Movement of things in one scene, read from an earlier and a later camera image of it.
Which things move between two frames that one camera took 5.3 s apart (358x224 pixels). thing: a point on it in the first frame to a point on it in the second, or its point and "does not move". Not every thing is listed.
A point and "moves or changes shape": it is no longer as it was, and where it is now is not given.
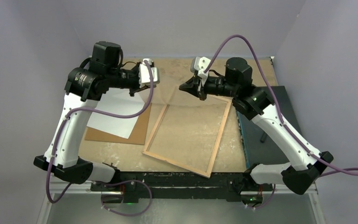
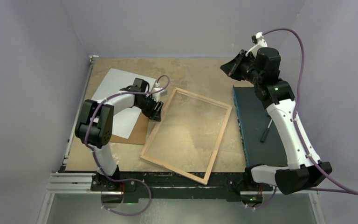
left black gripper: (136, 67) to (154, 113)
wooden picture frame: (210, 101) moves or changes shape
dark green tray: (260, 144) does not move
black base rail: (129, 187) does not move
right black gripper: (194, 87) to (232, 69)
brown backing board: (137, 136) does not move
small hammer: (261, 140) does not move
